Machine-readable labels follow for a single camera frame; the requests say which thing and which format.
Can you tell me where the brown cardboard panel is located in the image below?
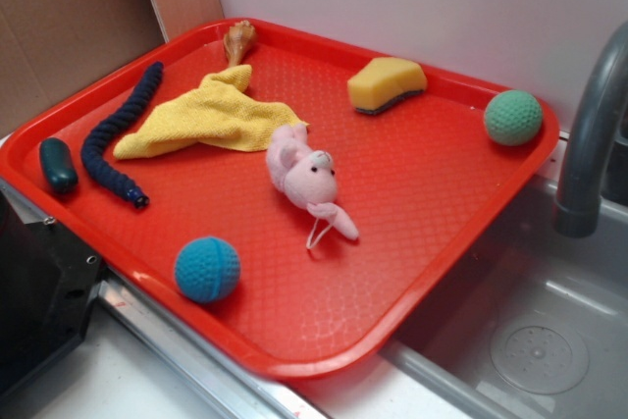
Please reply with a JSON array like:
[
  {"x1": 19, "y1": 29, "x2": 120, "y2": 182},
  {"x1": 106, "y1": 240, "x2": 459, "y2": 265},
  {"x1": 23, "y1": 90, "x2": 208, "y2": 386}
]
[{"x1": 1, "y1": 0, "x2": 163, "y2": 135}]

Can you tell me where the grey sink faucet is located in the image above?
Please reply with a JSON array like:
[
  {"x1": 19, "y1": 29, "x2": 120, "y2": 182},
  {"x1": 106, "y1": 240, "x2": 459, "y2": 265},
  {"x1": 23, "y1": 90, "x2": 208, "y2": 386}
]
[{"x1": 553, "y1": 24, "x2": 627, "y2": 237}]

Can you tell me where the grey plastic sink basin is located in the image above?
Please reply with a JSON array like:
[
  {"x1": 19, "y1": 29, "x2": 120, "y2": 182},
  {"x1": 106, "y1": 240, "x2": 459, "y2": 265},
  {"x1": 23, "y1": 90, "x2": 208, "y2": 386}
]
[{"x1": 377, "y1": 131, "x2": 628, "y2": 419}]

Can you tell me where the dark green toy cucumber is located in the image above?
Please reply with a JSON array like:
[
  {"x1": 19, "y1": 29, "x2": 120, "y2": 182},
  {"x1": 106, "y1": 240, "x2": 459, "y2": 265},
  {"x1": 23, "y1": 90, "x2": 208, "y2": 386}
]
[{"x1": 39, "y1": 137, "x2": 79, "y2": 194}]

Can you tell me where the pink plush bunny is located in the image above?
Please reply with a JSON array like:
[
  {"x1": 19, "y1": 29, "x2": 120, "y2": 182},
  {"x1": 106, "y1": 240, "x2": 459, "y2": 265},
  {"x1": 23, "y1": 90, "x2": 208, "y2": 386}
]
[{"x1": 266, "y1": 124, "x2": 359, "y2": 249}]

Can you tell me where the dark blue braided rope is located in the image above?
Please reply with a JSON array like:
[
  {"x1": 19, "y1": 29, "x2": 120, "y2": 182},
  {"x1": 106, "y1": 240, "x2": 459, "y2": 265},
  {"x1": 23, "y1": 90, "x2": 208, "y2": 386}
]
[{"x1": 80, "y1": 61, "x2": 165, "y2": 211}]

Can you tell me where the red plastic tray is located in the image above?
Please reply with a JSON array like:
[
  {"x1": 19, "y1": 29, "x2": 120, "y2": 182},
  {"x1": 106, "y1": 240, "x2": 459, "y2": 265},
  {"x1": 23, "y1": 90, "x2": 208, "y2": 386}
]
[{"x1": 1, "y1": 20, "x2": 559, "y2": 380}]

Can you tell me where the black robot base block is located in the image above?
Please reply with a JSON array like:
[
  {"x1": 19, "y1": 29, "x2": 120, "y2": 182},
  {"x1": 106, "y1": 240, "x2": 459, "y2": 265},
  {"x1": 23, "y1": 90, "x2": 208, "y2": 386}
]
[{"x1": 1, "y1": 196, "x2": 104, "y2": 400}]

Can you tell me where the yellow sponge with scourer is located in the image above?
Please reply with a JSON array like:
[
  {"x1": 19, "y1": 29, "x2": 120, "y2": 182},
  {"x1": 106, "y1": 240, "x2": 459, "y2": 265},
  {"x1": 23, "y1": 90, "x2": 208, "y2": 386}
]
[{"x1": 347, "y1": 57, "x2": 428, "y2": 115}]

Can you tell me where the blue foam ball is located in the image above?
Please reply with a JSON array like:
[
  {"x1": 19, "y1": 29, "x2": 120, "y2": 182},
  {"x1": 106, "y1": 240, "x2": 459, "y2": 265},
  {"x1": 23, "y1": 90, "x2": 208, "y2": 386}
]
[{"x1": 174, "y1": 236, "x2": 241, "y2": 303}]

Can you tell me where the green foam ball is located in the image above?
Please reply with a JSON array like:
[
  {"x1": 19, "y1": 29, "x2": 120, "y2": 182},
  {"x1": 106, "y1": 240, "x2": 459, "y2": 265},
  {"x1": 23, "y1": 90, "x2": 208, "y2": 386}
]
[{"x1": 484, "y1": 90, "x2": 543, "y2": 146}]

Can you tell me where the yellow microfiber cloth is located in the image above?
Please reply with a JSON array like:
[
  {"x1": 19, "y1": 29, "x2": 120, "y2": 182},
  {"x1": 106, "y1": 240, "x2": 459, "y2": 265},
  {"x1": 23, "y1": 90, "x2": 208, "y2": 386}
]
[{"x1": 113, "y1": 65, "x2": 307, "y2": 160}]

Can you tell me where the brown seashell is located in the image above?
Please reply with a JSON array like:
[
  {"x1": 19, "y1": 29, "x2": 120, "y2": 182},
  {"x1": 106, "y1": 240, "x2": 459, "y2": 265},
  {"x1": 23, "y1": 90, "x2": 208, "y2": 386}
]
[{"x1": 223, "y1": 20, "x2": 257, "y2": 67}]

